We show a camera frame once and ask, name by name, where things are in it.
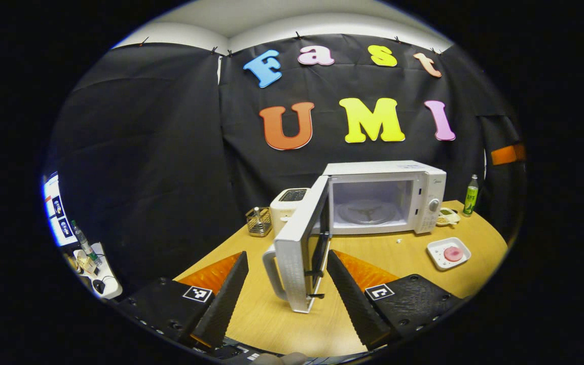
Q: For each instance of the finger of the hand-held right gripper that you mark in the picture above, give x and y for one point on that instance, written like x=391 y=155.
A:
x=507 y=154

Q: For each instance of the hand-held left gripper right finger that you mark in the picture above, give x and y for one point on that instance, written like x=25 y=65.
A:
x=355 y=306

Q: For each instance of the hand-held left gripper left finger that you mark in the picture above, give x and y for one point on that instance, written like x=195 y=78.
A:
x=223 y=304

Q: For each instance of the white microwave oven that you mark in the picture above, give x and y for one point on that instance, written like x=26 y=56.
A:
x=424 y=192

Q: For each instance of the white square plate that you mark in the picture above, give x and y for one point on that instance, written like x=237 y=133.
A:
x=439 y=256

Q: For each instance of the pink round food slice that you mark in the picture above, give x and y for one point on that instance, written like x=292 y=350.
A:
x=453 y=254

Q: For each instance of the glass microwave turntable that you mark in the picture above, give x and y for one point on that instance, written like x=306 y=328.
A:
x=368 y=213

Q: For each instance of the green label drink bottle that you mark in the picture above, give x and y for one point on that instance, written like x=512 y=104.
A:
x=470 y=197

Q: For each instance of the white divided bean dish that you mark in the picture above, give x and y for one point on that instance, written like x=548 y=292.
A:
x=446 y=218

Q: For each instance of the white toaster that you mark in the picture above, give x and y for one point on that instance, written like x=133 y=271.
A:
x=284 y=210

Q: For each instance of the white side table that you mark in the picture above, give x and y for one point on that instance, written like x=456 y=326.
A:
x=112 y=286

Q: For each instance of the black computer mouse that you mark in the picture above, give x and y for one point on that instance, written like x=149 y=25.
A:
x=99 y=287

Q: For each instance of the clear bottle with dark cap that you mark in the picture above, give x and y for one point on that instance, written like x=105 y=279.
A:
x=85 y=243

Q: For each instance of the black backdrop cloth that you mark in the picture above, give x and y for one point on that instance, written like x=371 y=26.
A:
x=170 y=152

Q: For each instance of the computer monitor screen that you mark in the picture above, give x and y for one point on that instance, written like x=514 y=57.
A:
x=59 y=213

